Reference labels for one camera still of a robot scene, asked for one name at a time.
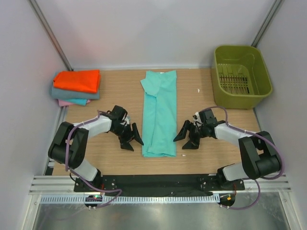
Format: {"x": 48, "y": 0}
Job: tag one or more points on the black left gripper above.
{"x": 126, "y": 133}

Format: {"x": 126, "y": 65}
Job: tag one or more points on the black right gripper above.
{"x": 193, "y": 133}

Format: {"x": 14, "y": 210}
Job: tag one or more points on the teal t shirt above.
{"x": 159, "y": 122}

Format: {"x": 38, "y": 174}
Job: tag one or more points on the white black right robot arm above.
{"x": 259, "y": 155}

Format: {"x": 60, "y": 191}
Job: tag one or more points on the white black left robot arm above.
{"x": 69, "y": 143}

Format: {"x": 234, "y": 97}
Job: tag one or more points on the orange folded t shirt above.
{"x": 86, "y": 81}

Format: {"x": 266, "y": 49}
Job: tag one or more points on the pink folded t shirt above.
{"x": 62, "y": 103}

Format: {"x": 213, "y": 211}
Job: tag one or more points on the green plastic basket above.
{"x": 240, "y": 78}

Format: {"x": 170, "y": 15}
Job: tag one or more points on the grey folded t shirt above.
{"x": 66, "y": 94}

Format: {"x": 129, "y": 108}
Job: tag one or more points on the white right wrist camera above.
{"x": 196, "y": 117}

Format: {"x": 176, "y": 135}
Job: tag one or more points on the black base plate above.
{"x": 176, "y": 185}

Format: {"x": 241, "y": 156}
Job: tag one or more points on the aluminium frame rail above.
{"x": 67, "y": 185}

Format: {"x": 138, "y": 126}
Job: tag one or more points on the white slotted cable duct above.
{"x": 96, "y": 199}

